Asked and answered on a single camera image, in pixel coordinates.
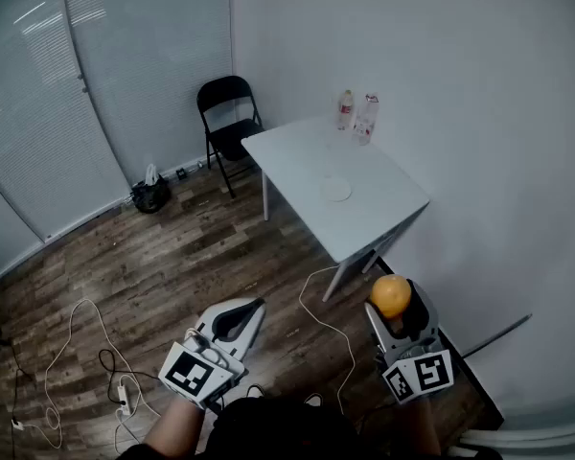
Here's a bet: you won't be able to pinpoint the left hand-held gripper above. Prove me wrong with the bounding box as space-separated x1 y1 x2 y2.
158 297 267 410

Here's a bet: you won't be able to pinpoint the looped white cable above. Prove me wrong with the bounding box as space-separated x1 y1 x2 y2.
44 297 163 455

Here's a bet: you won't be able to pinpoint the thin black cable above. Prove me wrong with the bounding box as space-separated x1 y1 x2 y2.
98 349 160 403

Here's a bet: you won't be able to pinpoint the clear bottle with red ring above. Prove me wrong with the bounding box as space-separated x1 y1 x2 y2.
352 92 381 147

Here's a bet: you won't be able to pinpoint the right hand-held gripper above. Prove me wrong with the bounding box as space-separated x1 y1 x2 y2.
363 279 456 406

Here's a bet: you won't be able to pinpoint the grey metal rod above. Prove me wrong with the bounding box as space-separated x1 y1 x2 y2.
461 312 534 359

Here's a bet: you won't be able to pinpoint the black folding chair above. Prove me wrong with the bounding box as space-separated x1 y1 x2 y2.
195 75 267 199

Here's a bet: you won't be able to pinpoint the person's black clothing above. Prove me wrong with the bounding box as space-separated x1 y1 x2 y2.
117 394 504 460

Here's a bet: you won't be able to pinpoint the person's right forearm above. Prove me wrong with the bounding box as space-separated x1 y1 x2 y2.
395 397 443 460

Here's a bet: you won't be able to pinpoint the white window blinds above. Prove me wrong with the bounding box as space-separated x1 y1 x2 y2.
0 0 234 292

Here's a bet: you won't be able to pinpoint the dark bag with white handles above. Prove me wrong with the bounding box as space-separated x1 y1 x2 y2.
130 163 172 216

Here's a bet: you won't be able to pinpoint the white pipes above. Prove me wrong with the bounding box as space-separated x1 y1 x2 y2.
446 419 575 460

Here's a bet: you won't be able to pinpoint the yellow-orange round fruit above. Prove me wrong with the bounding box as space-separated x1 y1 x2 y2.
369 274 412 319

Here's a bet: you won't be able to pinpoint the small white plate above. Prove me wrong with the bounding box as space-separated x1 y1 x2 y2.
319 175 354 204

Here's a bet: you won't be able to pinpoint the person's left forearm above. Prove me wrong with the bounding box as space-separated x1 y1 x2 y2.
143 393 207 460

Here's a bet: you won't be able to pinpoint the red label plastic bottle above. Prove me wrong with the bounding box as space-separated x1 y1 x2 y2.
336 89 356 131

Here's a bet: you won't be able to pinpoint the long white cable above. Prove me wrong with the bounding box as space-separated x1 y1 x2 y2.
298 264 357 414

